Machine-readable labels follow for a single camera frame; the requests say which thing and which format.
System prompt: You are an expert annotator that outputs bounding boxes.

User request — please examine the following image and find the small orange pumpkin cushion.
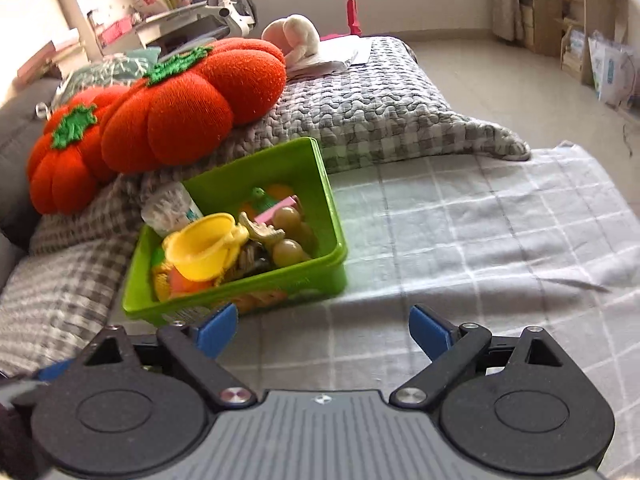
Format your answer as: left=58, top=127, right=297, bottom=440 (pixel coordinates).
left=26, top=84, right=128, bottom=216

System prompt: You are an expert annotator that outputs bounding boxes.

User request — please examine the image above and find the pink white plush toy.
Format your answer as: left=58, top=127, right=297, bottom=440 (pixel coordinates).
left=260, top=14, right=320, bottom=67

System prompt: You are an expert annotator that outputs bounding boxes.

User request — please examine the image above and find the white shopping bag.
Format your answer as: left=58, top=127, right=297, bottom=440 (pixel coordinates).
left=588, top=30, right=639, bottom=108

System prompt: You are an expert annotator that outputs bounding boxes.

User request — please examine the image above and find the yellow toy pot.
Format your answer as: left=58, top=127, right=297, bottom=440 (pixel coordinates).
left=164, top=212, right=250, bottom=282

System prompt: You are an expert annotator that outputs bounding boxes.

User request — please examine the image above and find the grey sofa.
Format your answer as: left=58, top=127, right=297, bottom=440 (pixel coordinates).
left=0, top=78, right=60, bottom=287

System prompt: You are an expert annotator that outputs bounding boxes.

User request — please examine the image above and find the white bookshelf with books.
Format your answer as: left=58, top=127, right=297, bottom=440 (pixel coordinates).
left=58, top=0, right=228, bottom=61

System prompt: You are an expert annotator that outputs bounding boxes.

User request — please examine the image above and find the beige starfish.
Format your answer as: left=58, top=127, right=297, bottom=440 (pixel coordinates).
left=239, top=211, right=286, bottom=249

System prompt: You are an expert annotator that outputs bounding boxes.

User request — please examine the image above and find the tan round toy figure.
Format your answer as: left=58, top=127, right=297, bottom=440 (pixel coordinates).
left=271, top=206, right=318, bottom=255

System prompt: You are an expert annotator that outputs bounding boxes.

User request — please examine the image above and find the pink rectangular block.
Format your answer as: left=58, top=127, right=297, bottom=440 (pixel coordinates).
left=254, top=195, right=298, bottom=224

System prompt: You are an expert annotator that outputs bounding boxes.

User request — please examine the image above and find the grey checked knitted blanket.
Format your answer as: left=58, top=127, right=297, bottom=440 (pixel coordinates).
left=1, top=37, right=530, bottom=375

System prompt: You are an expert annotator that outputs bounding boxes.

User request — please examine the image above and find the green plastic storage box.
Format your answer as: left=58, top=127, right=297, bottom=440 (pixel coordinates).
left=122, top=138, right=347, bottom=326

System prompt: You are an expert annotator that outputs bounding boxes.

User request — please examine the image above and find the teal patterned pillow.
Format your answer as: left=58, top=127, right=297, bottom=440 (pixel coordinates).
left=51, top=47, right=160, bottom=110

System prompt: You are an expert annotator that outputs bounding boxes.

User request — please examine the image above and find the light checked bed sheet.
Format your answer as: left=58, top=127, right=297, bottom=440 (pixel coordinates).
left=109, top=142, right=640, bottom=476

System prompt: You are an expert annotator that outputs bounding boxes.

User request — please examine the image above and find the red pink stand object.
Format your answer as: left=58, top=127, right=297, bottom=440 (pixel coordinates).
left=346, top=0, right=362, bottom=37

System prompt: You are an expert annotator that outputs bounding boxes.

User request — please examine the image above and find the wooden shelf unit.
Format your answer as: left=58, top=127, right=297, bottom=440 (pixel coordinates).
left=520, top=0, right=628, bottom=86

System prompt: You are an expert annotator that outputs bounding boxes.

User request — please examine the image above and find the orange toy with green leaves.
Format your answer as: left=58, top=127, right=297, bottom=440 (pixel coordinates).
left=239, top=183, right=295, bottom=219

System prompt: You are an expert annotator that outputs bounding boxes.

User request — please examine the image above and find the large orange pumpkin cushion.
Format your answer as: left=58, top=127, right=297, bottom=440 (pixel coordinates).
left=100, top=38, right=286, bottom=174

